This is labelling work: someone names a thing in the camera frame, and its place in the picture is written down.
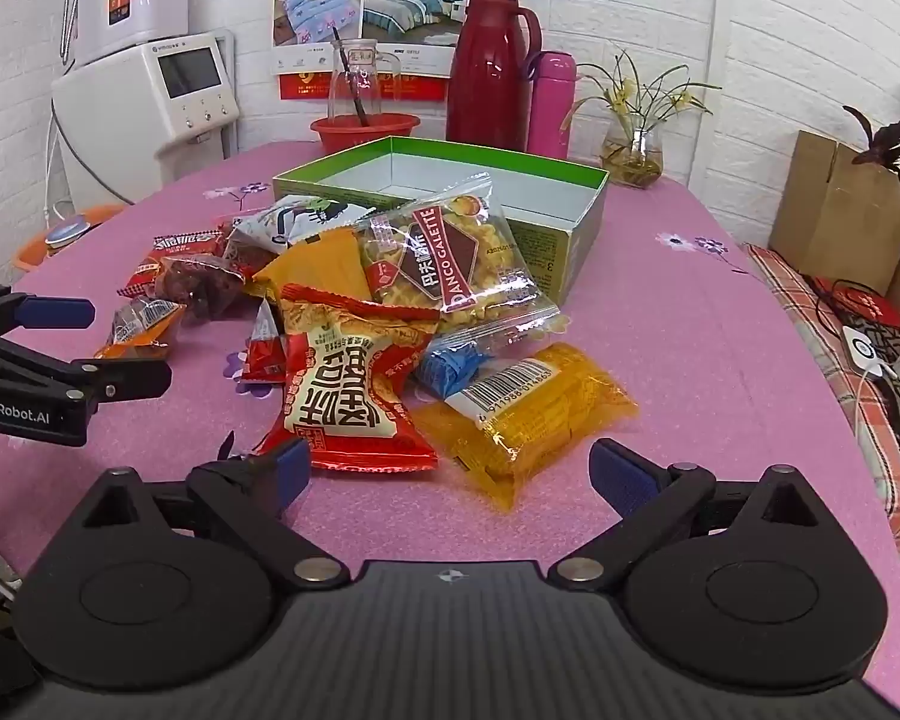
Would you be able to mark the white cartoon snack packet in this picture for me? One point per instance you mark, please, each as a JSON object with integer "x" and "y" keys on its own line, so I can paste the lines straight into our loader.
{"x": 285, "y": 221}

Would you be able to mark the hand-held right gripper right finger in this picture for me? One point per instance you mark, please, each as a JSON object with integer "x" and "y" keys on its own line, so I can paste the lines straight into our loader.
{"x": 619, "y": 480}

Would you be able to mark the dark stirring stick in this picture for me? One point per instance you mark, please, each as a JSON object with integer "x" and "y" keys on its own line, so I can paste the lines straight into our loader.
{"x": 359, "y": 101}

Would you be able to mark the blue candy packet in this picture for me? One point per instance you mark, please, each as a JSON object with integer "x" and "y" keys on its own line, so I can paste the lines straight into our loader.
{"x": 450, "y": 371}

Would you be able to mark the dark red snack packet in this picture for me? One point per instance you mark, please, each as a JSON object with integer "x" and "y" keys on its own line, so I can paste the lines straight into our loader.
{"x": 244, "y": 251}

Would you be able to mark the red gift box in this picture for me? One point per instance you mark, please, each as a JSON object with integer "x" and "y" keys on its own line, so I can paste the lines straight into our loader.
{"x": 866, "y": 307}

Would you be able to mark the small red snack packet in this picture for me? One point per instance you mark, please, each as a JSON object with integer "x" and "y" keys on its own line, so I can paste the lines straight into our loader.
{"x": 262, "y": 356}

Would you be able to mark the glass vase with plant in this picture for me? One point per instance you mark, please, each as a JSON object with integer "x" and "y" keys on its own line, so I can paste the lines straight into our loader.
{"x": 630, "y": 157}

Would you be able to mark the yellow clear candy packet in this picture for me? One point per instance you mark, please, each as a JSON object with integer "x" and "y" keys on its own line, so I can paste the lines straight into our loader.
{"x": 540, "y": 420}

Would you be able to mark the white water dispenser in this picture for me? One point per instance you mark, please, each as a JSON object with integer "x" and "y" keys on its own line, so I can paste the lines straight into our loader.
{"x": 120, "y": 112}

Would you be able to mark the clear cookie packet brown label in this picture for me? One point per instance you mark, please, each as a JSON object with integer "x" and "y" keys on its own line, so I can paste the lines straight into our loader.
{"x": 480, "y": 240}

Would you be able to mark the wall poster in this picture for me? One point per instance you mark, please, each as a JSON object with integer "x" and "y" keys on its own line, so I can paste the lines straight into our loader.
{"x": 322, "y": 7}

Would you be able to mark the white water purifier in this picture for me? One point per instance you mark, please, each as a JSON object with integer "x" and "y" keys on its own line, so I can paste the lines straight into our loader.
{"x": 150, "y": 0}

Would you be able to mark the green cardboard box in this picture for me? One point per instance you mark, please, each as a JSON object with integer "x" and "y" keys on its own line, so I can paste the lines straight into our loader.
{"x": 465, "y": 180}

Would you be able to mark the pink thermos bottle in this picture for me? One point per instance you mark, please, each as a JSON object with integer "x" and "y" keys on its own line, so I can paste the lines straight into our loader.
{"x": 551, "y": 112}

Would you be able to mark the red thermos jug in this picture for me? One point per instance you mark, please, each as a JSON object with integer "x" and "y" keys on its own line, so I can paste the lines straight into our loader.
{"x": 487, "y": 82}

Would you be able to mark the glass pitcher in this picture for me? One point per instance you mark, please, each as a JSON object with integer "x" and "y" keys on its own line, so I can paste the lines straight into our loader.
{"x": 375, "y": 82}

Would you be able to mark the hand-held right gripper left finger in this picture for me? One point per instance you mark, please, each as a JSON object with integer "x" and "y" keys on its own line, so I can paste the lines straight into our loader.
{"x": 292, "y": 469}

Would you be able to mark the red and cream snack packet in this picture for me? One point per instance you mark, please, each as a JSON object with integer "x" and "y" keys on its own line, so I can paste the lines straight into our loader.
{"x": 345, "y": 390}

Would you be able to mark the small orange snack packet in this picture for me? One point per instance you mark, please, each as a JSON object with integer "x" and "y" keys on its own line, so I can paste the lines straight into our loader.
{"x": 142, "y": 326}

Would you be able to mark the dark purple plant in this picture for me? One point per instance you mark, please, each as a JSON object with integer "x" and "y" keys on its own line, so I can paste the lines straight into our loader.
{"x": 881, "y": 139}

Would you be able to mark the red plastic basin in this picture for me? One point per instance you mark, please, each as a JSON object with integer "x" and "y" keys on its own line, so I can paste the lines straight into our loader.
{"x": 390, "y": 131}

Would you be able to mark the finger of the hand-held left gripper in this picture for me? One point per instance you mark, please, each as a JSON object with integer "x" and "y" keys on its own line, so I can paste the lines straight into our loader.
{"x": 131, "y": 377}
{"x": 56, "y": 313}

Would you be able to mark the orange plastic basin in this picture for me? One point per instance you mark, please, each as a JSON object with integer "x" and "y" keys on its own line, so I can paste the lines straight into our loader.
{"x": 30, "y": 255}

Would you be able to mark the plaid blanket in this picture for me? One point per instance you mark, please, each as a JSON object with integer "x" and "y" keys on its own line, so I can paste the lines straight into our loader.
{"x": 799, "y": 300}

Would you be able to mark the clear date packet red header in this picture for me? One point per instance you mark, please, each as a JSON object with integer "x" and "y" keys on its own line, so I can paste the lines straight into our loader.
{"x": 195, "y": 285}

